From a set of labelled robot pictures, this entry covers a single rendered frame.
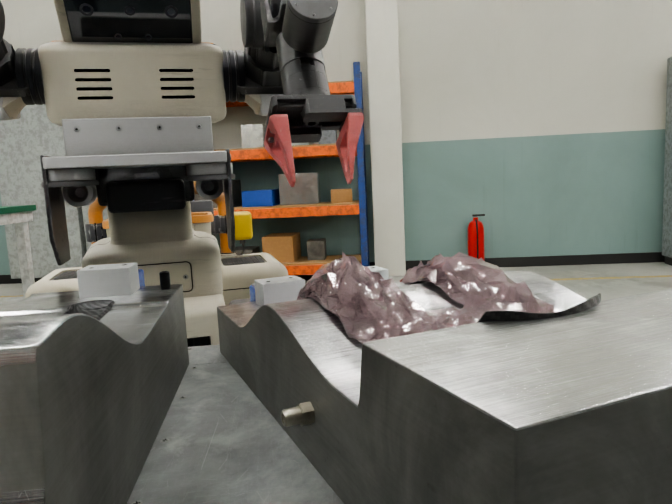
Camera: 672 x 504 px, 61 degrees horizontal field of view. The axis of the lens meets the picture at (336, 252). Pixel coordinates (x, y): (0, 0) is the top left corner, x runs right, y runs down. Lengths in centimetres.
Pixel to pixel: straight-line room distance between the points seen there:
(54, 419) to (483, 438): 18
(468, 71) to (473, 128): 55
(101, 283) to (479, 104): 551
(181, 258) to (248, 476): 61
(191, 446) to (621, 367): 31
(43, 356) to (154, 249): 72
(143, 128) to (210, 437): 59
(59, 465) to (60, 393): 3
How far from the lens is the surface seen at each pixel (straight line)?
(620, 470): 25
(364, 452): 33
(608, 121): 626
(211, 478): 42
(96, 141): 95
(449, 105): 592
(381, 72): 562
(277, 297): 64
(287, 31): 71
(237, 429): 48
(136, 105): 98
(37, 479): 28
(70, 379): 31
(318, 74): 72
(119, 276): 60
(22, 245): 449
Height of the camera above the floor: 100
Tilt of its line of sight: 8 degrees down
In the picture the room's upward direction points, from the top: 3 degrees counter-clockwise
